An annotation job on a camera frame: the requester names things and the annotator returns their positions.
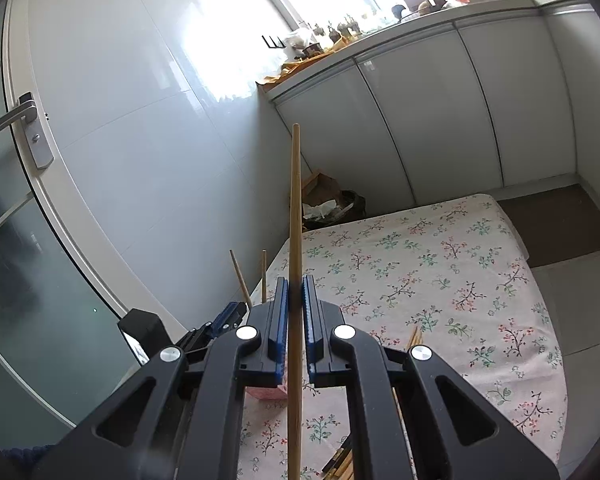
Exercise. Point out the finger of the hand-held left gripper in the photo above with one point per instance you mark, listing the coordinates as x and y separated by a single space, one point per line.
230 316

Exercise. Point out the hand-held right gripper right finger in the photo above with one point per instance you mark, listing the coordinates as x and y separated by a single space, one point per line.
308 320

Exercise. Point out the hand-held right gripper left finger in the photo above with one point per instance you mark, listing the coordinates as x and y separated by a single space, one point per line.
281 320

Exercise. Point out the bundle of chopsticks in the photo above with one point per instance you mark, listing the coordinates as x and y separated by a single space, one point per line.
239 275

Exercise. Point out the thin wooden chopstick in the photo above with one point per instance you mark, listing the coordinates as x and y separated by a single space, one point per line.
264 275

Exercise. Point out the pink perforated plastic basket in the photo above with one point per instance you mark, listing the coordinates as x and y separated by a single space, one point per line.
265 393

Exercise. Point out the bunch of wooden chopsticks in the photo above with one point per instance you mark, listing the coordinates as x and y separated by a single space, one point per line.
415 338

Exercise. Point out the long light wooden chopstick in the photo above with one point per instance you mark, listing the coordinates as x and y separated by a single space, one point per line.
295 210

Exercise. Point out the black chopstick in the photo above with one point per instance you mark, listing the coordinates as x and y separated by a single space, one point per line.
336 460

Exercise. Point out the white framed glass door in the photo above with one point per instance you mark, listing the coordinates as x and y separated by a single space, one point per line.
45 310

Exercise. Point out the black trash bin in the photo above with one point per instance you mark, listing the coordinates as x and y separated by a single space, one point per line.
352 205

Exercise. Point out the floral tablecloth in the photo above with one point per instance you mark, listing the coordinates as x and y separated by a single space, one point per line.
430 285

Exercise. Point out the blue knitted cloth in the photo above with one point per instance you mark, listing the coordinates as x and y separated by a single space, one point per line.
22 457

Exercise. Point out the brown floor mat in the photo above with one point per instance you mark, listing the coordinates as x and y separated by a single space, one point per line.
555 225

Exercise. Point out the white plastic bag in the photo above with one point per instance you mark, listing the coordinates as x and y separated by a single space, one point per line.
299 37

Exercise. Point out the row of small figurines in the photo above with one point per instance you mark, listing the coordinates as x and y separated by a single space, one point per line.
337 29

